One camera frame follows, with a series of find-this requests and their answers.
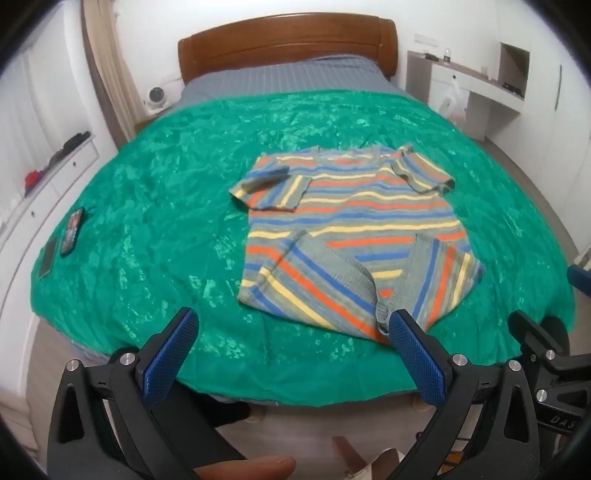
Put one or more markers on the small clear bottle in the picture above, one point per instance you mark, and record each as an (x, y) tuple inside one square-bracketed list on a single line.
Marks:
[(447, 55)]

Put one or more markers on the small white fan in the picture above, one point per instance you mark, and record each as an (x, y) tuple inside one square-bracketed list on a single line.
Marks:
[(156, 98)]

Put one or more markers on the striped knit t-shirt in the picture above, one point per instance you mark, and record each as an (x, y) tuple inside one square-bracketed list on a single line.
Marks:
[(351, 217)]

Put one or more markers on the white drawer cabinet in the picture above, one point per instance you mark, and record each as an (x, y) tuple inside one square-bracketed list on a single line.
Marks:
[(69, 166)]

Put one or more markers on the smartphone with colourful case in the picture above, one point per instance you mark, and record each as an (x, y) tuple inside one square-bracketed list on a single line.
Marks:
[(71, 230)]

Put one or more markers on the beige slipper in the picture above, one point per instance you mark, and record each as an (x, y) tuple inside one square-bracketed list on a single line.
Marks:
[(374, 464)]

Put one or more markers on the person's left hand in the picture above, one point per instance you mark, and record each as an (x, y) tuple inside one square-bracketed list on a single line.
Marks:
[(249, 468)]

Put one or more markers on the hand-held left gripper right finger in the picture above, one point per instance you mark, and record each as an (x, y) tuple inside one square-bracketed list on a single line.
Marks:
[(418, 357)]

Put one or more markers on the grey striped bedsheet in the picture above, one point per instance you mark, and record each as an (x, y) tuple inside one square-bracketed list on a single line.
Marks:
[(286, 76)]

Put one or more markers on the black things on cabinet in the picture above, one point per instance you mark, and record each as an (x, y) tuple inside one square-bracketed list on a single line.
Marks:
[(74, 141)]

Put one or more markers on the white wardrobe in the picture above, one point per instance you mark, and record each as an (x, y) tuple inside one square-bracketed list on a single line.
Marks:
[(554, 138)]

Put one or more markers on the green velvet blanket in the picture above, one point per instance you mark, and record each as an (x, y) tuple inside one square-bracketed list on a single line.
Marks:
[(161, 207)]

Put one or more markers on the beige curtain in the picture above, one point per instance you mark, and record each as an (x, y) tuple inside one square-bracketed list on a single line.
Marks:
[(111, 69)]

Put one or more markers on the white built-in desk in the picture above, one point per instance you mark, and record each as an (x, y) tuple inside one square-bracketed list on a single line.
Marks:
[(485, 90)]

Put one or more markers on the white plastic bag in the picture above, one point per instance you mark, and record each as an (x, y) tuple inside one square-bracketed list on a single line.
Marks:
[(455, 104)]

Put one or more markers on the dark grey smartphone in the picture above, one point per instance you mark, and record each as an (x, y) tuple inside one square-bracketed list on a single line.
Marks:
[(47, 258)]

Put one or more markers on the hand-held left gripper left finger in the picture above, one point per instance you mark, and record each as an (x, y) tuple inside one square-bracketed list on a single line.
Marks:
[(168, 357)]

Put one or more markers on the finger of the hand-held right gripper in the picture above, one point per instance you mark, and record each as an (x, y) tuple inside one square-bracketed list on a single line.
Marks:
[(538, 339), (579, 279)]

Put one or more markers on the red thing on cabinet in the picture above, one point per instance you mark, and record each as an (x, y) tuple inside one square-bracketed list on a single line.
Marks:
[(32, 179)]

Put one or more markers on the brown wooden headboard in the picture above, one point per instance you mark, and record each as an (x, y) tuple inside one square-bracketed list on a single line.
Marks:
[(286, 39)]

